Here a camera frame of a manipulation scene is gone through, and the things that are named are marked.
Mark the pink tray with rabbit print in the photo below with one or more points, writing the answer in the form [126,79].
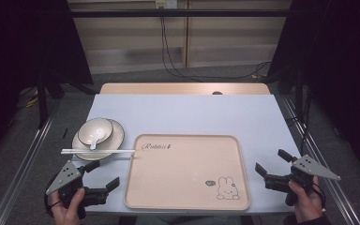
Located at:
[181,178]

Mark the white ceramic spoon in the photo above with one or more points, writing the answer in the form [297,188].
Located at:
[94,141]

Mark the white plate with dark rim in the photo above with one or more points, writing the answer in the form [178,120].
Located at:
[114,137]

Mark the white table mat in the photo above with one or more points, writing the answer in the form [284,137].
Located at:
[184,112]

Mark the white bowl with dark rim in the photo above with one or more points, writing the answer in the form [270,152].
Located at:
[90,129]

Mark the black crossbar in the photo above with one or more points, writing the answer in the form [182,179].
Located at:
[122,13]

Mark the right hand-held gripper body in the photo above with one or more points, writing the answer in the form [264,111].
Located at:
[309,167]

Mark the metal floor rail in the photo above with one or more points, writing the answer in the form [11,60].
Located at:
[28,156]
[322,156]

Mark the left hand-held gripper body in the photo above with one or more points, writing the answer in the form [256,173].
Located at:
[65,178]

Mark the white chopstick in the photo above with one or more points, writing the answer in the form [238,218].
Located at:
[75,153]
[118,150]

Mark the dark curtain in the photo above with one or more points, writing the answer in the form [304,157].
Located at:
[340,62]
[18,47]

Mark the person's right hand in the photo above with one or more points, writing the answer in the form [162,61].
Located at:
[307,204]

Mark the white wall socket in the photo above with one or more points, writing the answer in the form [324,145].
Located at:
[167,3]

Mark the black metal stand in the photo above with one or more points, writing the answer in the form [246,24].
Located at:
[43,100]
[299,93]

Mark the person's left hand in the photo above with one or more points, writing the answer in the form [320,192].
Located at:
[67,210]

